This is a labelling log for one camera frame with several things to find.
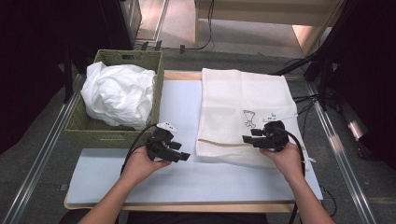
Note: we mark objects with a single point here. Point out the metal floor rail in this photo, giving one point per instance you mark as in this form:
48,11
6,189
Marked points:
42,158
336,146

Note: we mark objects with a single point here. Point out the dark cabinet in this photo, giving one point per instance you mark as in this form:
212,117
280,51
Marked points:
118,21

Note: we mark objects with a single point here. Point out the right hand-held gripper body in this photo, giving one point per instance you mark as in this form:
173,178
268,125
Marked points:
275,140

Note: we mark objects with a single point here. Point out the pale blue table board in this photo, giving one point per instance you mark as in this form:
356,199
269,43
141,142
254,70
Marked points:
174,186

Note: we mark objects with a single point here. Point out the light wooden furniture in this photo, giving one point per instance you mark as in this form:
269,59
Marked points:
249,18

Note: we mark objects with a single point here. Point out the black upright post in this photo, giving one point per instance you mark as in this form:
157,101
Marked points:
67,81

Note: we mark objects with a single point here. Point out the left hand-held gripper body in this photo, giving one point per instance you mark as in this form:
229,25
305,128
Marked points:
158,146

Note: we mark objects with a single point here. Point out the person's dark clothing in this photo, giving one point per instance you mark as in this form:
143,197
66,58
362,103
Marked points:
199,219

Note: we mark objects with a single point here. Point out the shiny metal stand foot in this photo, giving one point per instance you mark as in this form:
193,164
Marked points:
355,124

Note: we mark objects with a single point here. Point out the black metal stand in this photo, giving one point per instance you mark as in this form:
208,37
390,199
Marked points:
324,81

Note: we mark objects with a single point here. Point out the person's right hand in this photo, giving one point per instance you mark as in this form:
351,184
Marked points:
288,161

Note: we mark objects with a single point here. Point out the white garment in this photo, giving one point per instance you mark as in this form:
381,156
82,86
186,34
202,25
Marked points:
118,93

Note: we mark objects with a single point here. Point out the person's left hand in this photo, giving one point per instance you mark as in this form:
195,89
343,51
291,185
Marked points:
140,165

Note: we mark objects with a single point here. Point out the small black floor block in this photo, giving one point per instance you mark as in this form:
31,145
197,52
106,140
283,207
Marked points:
144,45
158,45

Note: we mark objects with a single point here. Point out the green woven basket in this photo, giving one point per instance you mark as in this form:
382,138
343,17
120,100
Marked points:
109,138

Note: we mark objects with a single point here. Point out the dark curtain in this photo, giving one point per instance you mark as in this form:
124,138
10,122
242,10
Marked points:
373,77
31,62

